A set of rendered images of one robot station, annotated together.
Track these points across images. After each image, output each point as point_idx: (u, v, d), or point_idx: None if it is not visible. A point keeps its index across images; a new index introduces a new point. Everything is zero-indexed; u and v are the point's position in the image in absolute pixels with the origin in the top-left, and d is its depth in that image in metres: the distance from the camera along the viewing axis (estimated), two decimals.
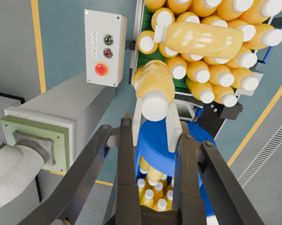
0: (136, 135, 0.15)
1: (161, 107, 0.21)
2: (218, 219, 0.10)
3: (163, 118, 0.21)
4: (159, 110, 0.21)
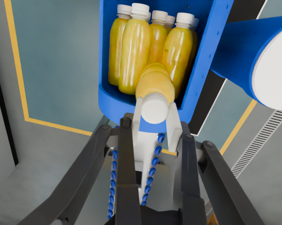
0: (135, 135, 0.15)
1: None
2: (218, 219, 0.10)
3: None
4: None
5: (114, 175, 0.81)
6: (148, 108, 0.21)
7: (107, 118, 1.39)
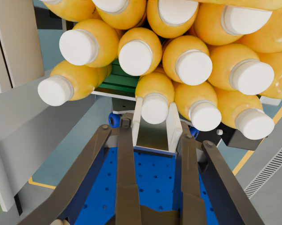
0: (135, 135, 0.15)
1: (81, 44, 0.17)
2: (218, 219, 0.10)
3: (87, 60, 0.18)
4: (80, 48, 0.18)
5: None
6: (148, 108, 0.20)
7: None
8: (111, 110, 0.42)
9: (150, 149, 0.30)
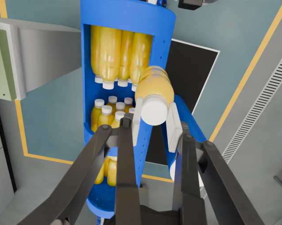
0: (135, 135, 0.15)
1: None
2: (218, 219, 0.10)
3: None
4: None
5: (98, 217, 1.17)
6: None
7: None
8: None
9: None
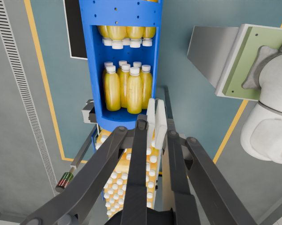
0: (150, 137, 0.16)
1: None
2: (207, 214, 0.10)
3: None
4: (146, 152, 0.87)
5: None
6: None
7: None
8: None
9: None
